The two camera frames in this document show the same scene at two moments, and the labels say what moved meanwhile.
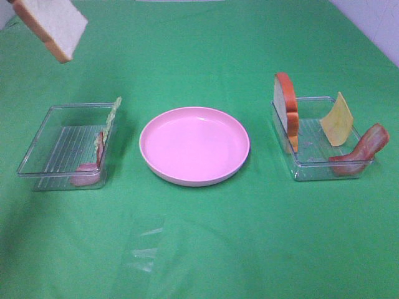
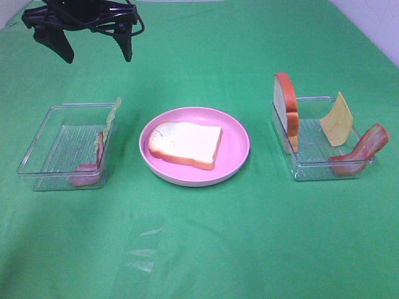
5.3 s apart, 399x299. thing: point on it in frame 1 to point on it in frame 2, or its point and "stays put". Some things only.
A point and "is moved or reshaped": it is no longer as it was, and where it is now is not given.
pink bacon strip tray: [89, 174] stays put
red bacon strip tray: [374, 138] stays put
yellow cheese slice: [337, 124] stays put
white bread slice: [60, 23] is moved or reshaped
